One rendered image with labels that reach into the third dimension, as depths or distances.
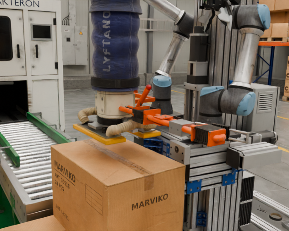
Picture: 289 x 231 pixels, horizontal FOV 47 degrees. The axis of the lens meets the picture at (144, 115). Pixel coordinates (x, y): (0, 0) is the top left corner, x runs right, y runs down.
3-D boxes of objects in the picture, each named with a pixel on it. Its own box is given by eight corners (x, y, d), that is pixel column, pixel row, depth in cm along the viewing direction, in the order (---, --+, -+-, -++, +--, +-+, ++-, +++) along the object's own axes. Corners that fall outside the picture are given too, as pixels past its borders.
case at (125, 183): (52, 215, 180) (50, 145, 172) (116, 197, 203) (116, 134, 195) (108, 278, 133) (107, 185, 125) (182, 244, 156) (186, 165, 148)
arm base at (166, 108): (165, 109, 223) (165, 95, 221) (177, 113, 210) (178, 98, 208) (145, 111, 216) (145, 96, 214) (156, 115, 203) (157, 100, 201)
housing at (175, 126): (167, 132, 120) (168, 120, 119) (181, 130, 124) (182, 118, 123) (180, 137, 115) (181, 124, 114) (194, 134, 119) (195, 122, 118)
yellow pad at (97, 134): (72, 128, 164) (72, 118, 163) (91, 125, 169) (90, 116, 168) (106, 145, 137) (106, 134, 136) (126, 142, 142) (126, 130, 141)
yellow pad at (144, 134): (106, 123, 175) (106, 114, 173) (122, 121, 180) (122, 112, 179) (143, 139, 148) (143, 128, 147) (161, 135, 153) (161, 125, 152)
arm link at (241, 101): (225, 114, 168) (244, 10, 170) (254, 118, 159) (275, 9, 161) (215, 111, 158) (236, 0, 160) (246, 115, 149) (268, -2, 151)
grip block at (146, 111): (130, 121, 137) (130, 107, 136) (149, 118, 143) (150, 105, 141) (142, 125, 130) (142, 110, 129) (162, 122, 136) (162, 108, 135)
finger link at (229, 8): (223, 20, 124) (216, 2, 127) (227, 21, 125) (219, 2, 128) (231, 12, 120) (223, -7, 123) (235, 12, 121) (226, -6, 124)
